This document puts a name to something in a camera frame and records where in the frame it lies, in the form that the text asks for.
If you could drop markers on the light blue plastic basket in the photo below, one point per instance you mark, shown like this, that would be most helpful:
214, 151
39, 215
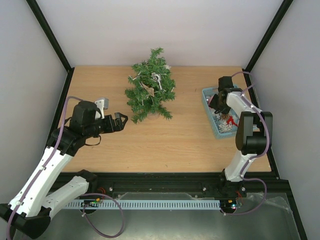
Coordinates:
216, 119

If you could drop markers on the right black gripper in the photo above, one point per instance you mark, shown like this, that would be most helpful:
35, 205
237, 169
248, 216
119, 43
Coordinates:
216, 103

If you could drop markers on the red reindeer ornament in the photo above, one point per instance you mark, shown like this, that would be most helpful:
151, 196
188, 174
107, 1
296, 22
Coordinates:
231, 121

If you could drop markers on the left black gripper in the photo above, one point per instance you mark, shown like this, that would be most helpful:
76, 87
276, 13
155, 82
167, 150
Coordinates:
111, 127

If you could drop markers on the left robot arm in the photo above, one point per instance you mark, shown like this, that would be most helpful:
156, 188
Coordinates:
33, 208

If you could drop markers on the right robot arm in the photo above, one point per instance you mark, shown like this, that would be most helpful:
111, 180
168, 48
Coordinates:
253, 136

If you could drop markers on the small green christmas tree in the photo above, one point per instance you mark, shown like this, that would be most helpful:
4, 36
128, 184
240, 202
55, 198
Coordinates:
141, 112

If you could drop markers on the burlap bow ornament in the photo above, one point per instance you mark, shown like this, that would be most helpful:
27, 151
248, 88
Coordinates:
150, 90

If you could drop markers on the black aluminium frame rail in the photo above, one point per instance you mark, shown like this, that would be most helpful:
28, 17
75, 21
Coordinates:
203, 184

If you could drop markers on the light blue cable duct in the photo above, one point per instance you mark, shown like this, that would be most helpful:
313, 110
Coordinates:
79, 204

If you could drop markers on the white snowflake ornament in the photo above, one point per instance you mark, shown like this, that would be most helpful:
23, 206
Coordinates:
225, 127

